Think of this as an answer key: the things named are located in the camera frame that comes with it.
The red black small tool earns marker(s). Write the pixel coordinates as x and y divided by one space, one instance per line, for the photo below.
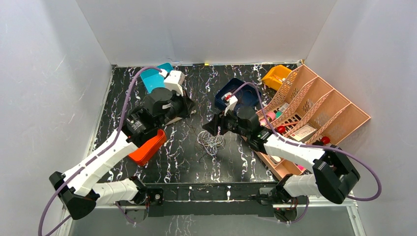
325 140

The dark blue plastic bin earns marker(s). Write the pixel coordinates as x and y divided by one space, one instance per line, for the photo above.
246 96

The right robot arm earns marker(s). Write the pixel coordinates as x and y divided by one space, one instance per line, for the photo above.
332 176

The teal plastic bin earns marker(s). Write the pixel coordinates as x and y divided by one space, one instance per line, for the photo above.
152 80

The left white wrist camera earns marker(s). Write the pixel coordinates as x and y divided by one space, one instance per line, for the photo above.
173 80

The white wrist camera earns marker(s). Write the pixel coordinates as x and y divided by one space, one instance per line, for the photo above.
173 80
230 101

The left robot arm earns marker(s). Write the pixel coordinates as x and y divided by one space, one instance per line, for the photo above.
140 137

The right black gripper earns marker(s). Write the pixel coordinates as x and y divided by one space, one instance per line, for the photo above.
218 120

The yellow plastic bin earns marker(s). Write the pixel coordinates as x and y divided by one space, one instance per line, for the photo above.
275 78

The orange plastic bin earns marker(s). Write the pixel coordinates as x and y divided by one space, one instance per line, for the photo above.
144 153

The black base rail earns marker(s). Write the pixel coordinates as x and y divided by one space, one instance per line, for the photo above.
231 198

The pink desk organizer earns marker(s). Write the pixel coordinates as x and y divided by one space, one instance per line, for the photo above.
306 108

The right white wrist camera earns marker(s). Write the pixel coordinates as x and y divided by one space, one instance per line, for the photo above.
230 101

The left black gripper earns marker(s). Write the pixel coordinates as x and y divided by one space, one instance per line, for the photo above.
186 105

